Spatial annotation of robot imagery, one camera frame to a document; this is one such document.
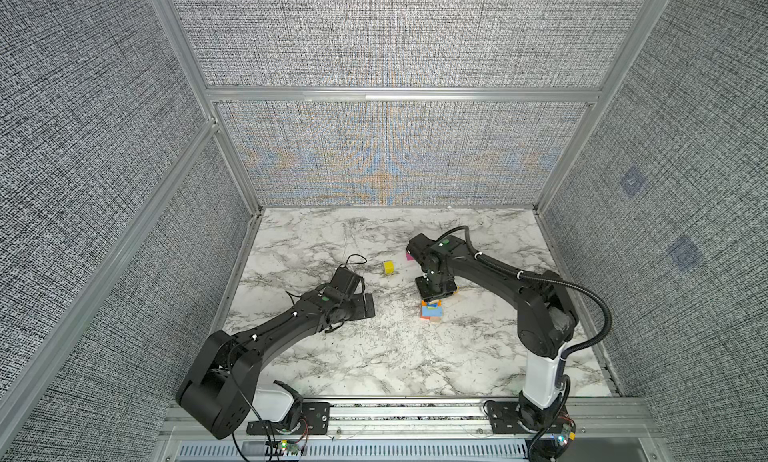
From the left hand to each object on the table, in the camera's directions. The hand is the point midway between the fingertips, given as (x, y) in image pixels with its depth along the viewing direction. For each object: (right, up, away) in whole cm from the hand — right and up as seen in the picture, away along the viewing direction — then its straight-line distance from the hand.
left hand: (361, 309), depth 88 cm
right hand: (+20, +4, +1) cm, 21 cm away
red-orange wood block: (+19, -3, +2) cm, 19 cm away
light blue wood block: (+21, -1, +2) cm, 21 cm away
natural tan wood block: (+22, -3, +2) cm, 23 cm away
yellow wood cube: (+8, +11, +15) cm, 20 cm away
